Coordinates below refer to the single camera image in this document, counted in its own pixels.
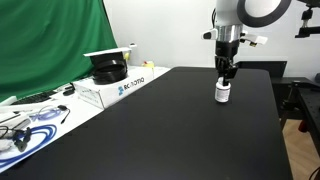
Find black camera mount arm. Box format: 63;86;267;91
296;0;320;38

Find black round plastic holder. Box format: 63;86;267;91
91;52;128;85

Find clear blue cable bundle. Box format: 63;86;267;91
29;104;64;122

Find green backdrop curtain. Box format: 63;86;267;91
0;0;117;100

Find white flat board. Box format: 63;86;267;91
83;47;132;57

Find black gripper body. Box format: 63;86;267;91
215;40;239;71

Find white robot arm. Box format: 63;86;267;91
213;0;291;86

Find blue coiled cable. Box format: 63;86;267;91
0;123;58;169

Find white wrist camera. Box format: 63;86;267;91
201;28;268;47

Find white Robotiq cardboard box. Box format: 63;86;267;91
73;66;154;109

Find black side table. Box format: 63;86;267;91
280;80;320;156

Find yellow and white small object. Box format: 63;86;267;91
142;61;155;68

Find white pill bottle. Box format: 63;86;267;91
215;77;231;103

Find black keyboard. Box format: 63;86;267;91
14;90;55;105

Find black cable with plug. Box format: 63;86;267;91
57;104;71;125

